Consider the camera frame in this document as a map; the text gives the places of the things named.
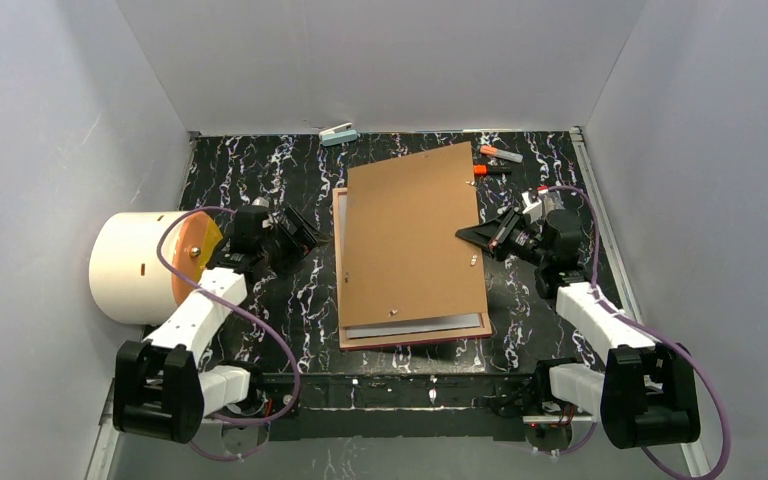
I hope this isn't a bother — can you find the landscape photo print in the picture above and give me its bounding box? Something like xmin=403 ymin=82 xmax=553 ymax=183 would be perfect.
xmin=337 ymin=192 xmax=485 ymax=340

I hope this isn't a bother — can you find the brown cardboard backing board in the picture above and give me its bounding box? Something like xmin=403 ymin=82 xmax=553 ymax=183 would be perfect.
xmin=339 ymin=142 xmax=487 ymax=327

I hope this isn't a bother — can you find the pink picture frame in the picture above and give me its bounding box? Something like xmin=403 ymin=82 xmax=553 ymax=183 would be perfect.
xmin=332 ymin=188 xmax=493 ymax=351

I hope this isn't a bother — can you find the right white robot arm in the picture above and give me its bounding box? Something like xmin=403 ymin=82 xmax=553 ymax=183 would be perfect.
xmin=455 ymin=208 xmax=701 ymax=449

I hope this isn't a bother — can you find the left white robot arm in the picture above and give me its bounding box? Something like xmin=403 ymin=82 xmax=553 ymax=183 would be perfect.
xmin=112 ymin=204 xmax=329 ymax=444

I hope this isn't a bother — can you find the orange black marker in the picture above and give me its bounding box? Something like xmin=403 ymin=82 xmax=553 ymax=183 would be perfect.
xmin=473 ymin=164 xmax=512 ymax=177

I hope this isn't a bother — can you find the orange grey marker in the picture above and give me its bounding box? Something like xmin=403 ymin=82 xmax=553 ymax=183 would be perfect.
xmin=479 ymin=145 xmax=523 ymax=163

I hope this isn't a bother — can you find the light blue stapler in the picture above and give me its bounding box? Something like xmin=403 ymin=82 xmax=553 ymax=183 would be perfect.
xmin=318 ymin=122 xmax=359 ymax=147

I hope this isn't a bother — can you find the white cylinder container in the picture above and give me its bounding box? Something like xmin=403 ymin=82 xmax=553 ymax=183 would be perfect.
xmin=88 ymin=211 xmax=223 ymax=325

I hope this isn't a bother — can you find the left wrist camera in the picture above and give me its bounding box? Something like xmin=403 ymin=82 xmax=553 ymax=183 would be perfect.
xmin=251 ymin=197 xmax=270 ymax=209

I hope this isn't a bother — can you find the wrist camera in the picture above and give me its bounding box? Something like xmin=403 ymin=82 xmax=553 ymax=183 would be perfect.
xmin=251 ymin=197 xmax=270 ymax=209
xmin=522 ymin=186 xmax=549 ymax=224

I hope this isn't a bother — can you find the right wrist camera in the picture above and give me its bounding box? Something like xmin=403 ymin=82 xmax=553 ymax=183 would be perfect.
xmin=522 ymin=186 xmax=549 ymax=224

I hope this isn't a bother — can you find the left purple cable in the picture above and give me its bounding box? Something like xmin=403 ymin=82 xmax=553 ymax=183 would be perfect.
xmin=156 ymin=205 xmax=302 ymax=462

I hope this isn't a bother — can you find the purple cable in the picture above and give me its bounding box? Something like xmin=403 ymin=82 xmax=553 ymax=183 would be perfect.
xmin=156 ymin=205 xmax=302 ymax=462
xmin=539 ymin=185 xmax=733 ymax=480

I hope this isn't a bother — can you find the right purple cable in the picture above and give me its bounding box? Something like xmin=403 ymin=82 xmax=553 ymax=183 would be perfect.
xmin=539 ymin=185 xmax=733 ymax=480

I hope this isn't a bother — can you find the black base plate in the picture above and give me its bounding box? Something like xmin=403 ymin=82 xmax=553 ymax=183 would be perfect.
xmin=201 ymin=372 xmax=599 ymax=444

